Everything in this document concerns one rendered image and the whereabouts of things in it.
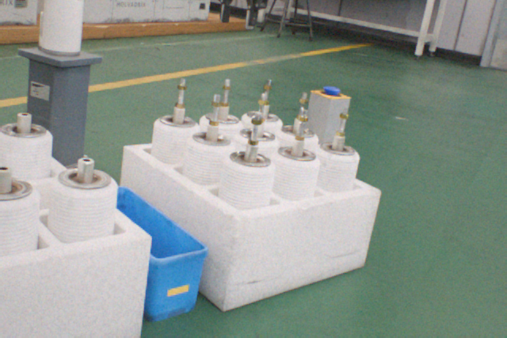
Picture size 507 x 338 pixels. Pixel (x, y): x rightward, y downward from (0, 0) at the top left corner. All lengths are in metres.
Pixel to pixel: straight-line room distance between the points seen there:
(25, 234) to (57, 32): 0.78
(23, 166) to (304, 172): 0.50
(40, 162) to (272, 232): 0.42
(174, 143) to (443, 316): 0.62
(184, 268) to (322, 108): 0.60
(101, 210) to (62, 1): 0.76
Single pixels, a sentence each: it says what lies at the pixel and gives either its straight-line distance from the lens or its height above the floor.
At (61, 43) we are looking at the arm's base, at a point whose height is 0.33.
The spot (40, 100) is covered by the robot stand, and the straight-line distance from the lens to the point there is 1.59.
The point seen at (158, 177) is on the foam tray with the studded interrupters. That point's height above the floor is 0.16.
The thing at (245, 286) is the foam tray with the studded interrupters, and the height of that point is 0.04.
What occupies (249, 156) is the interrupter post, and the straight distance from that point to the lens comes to 1.08.
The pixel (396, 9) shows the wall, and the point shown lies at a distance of 6.25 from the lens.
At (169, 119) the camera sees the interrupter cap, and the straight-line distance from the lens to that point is 1.28.
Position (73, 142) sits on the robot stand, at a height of 0.08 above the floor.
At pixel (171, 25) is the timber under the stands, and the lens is 4.47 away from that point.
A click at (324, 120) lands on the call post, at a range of 1.46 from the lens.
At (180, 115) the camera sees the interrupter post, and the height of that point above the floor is 0.27.
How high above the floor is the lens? 0.59
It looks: 17 degrees down
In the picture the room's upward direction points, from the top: 9 degrees clockwise
